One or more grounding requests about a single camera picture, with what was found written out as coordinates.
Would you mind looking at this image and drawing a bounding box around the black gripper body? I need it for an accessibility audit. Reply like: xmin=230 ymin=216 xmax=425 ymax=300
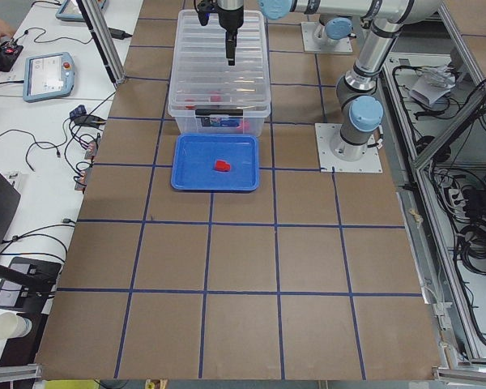
xmin=217 ymin=0 xmax=243 ymax=33

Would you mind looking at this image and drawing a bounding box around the clear plastic box lid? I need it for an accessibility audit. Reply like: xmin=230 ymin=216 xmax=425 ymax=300
xmin=168 ymin=10 xmax=273 ymax=115

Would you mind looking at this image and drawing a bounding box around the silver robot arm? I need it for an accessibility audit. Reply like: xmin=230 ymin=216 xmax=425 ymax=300
xmin=258 ymin=1 xmax=441 ymax=162
xmin=313 ymin=14 xmax=352 ymax=45

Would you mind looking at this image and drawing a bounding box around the clear plastic storage box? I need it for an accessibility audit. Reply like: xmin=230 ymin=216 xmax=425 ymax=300
xmin=168 ymin=10 xmax=273 ymax=137

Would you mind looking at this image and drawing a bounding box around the black power adapter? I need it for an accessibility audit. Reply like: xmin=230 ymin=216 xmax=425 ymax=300
xmin=109 ymin=28 xmax=132 ymax=40

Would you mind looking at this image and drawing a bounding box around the blue plastic tray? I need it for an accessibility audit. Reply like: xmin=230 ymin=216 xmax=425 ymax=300
xmin=171 ymin=133 xmax=260 ymax=192

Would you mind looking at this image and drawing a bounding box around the teach pendant with red button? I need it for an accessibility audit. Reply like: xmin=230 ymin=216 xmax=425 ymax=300
xmin=23 ymin=52 xmax=75 ymax=103

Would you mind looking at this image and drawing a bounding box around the black monitor stand base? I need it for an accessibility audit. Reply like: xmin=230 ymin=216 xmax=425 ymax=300
xmin=0 ymin=256 xmax=62 ymax=313

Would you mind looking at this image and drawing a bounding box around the white paper cup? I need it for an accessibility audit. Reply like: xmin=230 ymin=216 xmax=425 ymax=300
xmin=0 ymin=312 xmax=32 ymax=340

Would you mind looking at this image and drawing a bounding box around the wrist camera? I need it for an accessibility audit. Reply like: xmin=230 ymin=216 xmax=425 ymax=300
xmin=193 ymin=0 xmax=217 ymax=26

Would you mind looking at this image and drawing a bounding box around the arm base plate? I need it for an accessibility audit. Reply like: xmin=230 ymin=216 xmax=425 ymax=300
xmin=315 ymin=123 xmax=383 ymax=173
xmin=301 ymin=22 xmax=353 ymax=55

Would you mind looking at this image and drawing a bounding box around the black box latch handle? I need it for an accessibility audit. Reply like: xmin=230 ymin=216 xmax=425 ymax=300
xmin=194 ymin=108 xmax=244 ymax=117

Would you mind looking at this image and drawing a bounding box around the aluminium frame post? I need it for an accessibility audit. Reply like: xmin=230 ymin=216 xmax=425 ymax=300
xmin=77 ymin=0 xmax=126 ymax=86

